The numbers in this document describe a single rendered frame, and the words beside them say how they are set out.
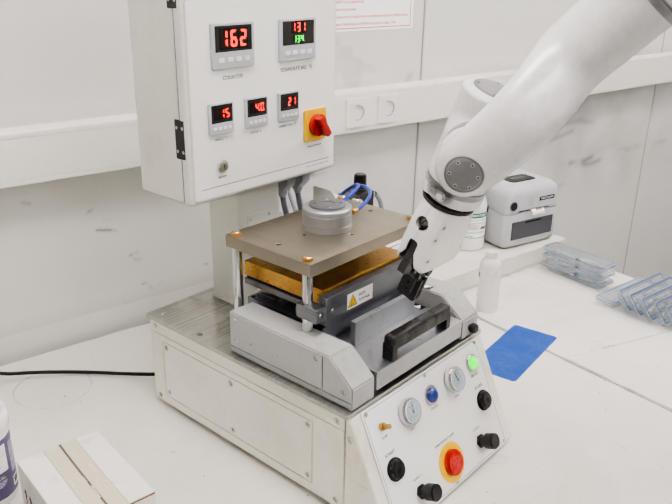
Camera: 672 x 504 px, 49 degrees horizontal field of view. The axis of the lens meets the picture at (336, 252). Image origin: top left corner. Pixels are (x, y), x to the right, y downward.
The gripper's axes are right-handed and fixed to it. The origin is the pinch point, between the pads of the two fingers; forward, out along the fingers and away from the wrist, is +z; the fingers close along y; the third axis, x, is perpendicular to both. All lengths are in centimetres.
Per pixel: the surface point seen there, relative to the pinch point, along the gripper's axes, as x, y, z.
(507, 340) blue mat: -4, 48, 32
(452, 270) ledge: 20, 63, 36
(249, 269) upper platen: 22.2, -10.1, 9.9
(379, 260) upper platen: 8.9, 4.5, 3.6
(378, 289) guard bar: 5.2, 0.7, 5.4
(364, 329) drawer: 1.8, -5.2, 8.2
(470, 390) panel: -12.5, 9.8, 17.0
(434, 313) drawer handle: -3.8, 3.3, 4.2
